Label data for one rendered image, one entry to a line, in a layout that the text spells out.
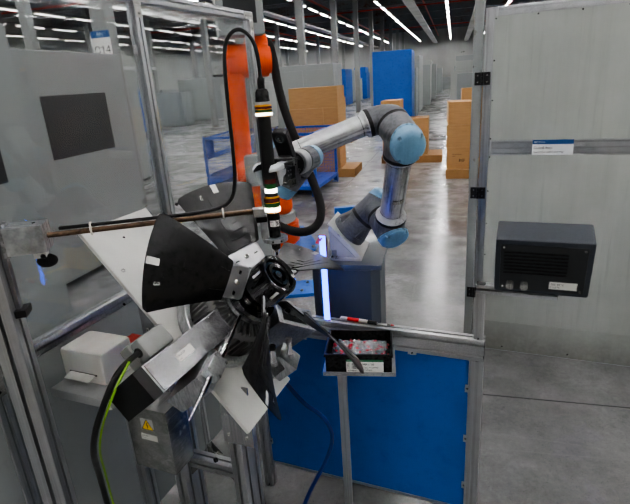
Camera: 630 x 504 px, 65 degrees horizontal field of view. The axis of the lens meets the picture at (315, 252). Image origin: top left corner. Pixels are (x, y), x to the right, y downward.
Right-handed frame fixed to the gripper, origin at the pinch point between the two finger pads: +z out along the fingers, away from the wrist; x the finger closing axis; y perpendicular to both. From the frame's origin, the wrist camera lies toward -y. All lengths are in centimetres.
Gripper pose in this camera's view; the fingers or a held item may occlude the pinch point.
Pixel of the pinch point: (263, 167)
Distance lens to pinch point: 133.3
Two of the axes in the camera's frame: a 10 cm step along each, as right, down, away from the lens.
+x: -9.3, -0.7, 3.7
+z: -3.7, 3.2, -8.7
